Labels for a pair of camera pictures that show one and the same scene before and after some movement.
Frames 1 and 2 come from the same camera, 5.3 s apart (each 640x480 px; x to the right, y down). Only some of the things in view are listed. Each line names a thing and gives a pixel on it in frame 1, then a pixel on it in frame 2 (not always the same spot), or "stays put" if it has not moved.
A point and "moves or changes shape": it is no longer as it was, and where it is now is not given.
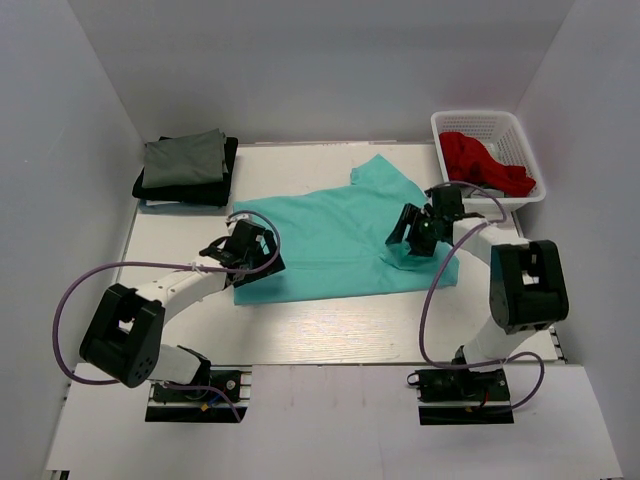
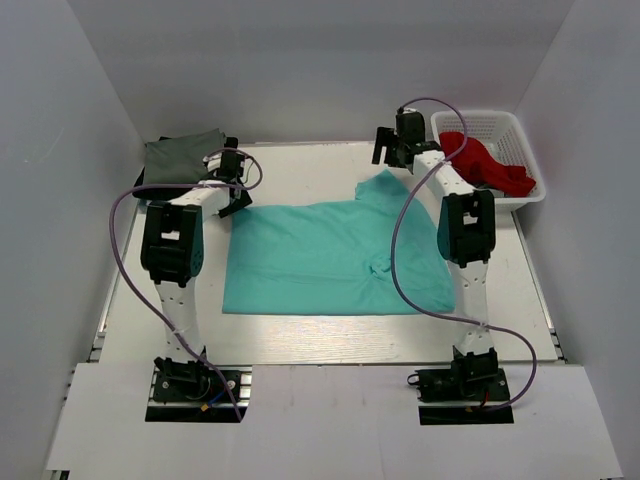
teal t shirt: x=335 y=244 moves or changes shape
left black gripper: x=274 y=267 -> x=245 y=201
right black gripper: x=412 y=214 -> x=386 y=137
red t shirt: x=467 y=161 stays put
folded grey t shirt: x=191 y=158 stays put
